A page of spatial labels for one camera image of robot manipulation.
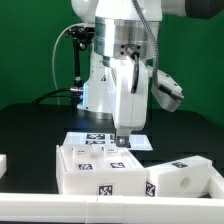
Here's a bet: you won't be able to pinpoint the white cabinet top block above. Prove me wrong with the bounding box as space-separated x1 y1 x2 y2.
146 156 212 198

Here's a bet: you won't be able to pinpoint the white small door panel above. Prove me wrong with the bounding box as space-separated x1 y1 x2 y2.
61 145 102 172

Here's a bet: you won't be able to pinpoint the white cabinet door panel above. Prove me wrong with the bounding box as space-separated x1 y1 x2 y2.
91 144 143 169

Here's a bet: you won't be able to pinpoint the white cabinet body box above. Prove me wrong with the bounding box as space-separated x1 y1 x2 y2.
56 145 147 196

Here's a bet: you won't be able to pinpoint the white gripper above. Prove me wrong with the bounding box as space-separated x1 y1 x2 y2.
112 57 148 147

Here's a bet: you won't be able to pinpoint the white flat marker plate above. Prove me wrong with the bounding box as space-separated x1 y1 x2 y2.
63 132 153 151

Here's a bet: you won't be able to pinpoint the black base cables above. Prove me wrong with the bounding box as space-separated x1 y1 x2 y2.
31 87 83 105

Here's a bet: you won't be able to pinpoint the white front rail bar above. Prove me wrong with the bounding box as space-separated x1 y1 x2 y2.
0 171 224 224

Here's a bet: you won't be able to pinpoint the grey braided camera cable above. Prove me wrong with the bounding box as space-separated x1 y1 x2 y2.
129 0 184 101

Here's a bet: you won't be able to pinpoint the white block at left edge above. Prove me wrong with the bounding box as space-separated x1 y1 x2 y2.
0 154 7 179

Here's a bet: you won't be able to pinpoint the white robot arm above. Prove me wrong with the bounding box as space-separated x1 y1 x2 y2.
71 0 224 147

